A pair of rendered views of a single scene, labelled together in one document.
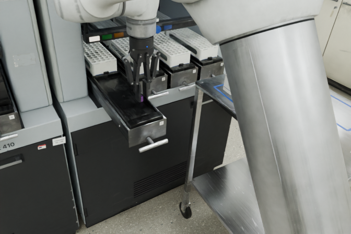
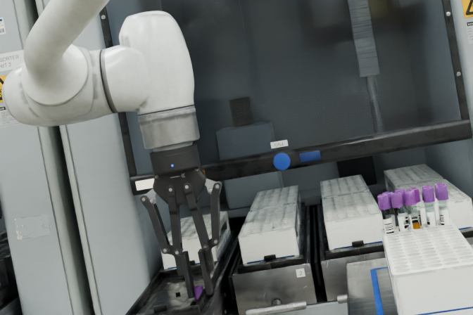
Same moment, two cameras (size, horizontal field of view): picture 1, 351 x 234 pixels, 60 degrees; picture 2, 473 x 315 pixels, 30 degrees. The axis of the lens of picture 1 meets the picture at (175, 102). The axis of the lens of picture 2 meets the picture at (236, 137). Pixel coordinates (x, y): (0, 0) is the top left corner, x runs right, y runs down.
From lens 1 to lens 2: 0.89 m
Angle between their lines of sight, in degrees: 48
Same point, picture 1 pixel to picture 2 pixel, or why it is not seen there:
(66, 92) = (106, 299)
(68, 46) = (106, 203)
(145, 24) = (157, 120)
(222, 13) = not seen: outside the picture
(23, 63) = (31, 234)
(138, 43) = (155, 160)
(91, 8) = (32, 91)
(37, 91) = (53, 290)
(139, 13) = (139, 99)
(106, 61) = (188, 239)
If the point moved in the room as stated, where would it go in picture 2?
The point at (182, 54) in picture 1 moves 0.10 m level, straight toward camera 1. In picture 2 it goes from (355, 218) to (322, 231)
